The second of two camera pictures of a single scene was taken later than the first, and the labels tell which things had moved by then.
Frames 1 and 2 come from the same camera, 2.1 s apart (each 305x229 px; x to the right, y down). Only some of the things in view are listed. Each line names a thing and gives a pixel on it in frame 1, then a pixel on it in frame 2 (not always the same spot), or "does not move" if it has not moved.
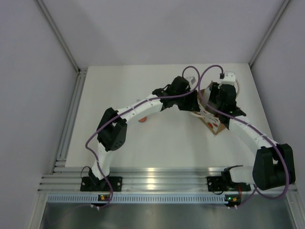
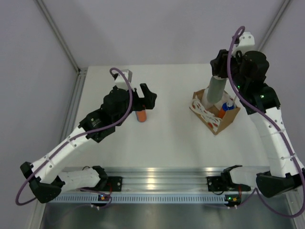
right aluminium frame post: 270,29 does not move
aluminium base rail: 137,179 does not move
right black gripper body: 214,96 → 236,61
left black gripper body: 186,102 → 141,103
